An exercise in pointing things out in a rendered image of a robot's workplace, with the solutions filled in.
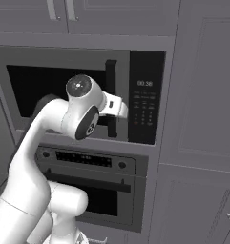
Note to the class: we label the black and grey microwave oven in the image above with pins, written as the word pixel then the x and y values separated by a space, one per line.
pixel 147 95

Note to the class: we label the grey built-in oven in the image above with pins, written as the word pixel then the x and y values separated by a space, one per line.
pixel 119 190

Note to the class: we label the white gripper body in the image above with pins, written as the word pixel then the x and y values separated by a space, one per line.
pixel 123 107

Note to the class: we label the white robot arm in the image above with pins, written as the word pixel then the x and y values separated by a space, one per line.
pixel 27 178

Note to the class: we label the tall grey cupboard door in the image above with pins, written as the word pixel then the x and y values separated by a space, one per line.
pixel 202 82

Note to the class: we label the oven door with dark window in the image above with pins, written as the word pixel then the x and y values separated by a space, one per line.
pixel 119 206

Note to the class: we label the grey microwave door with window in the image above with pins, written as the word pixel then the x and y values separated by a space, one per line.
pixel 56 60

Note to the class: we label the black oven knob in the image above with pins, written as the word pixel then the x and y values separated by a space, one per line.
pixel 121 165
pixel 46 154

